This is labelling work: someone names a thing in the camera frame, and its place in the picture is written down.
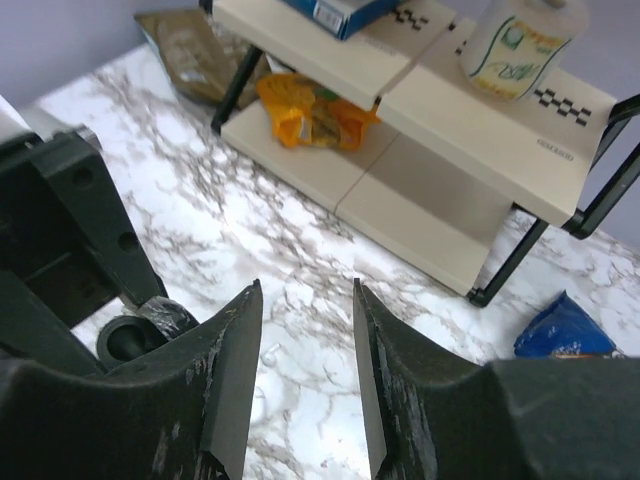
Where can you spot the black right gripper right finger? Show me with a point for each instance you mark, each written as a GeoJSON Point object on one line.
{"type": "Point", "coordinates": [430, 414]}

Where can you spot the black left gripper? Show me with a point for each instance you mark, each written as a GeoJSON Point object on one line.
{"type": "Point", "coordinates": [68, 239]}

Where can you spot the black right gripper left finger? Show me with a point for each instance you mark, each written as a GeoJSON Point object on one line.
{"type": "Point", "coordinates": [181, 411]}

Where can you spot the black earbud charging case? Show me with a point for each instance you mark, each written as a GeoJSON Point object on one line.
{"type": "Point", "coordinates": [155, 323]}

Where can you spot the blue Doritos chip bag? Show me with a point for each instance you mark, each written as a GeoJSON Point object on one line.
{"type": "Point", "coordinates": [564, 330]}

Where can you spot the beige three-tier shelf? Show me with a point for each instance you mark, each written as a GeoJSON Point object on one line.
{"type": "Point", "coordinates": [456, 185]}

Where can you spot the brown foil pouch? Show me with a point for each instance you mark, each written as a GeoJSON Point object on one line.
{"type": "Point", "coordinates": [199, 56]}

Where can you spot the yellow orange snack packet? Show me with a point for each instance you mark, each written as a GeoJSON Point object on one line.
{"type": "Point", "coordinates": [303, 112]}

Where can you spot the blue white carton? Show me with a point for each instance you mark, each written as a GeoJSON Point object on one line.
{"type": "Point", "coordinates": [343, 18]}

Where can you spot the cream printed mug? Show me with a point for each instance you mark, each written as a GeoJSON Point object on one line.
{"type": "Point", "coordinates": [516, 44]}

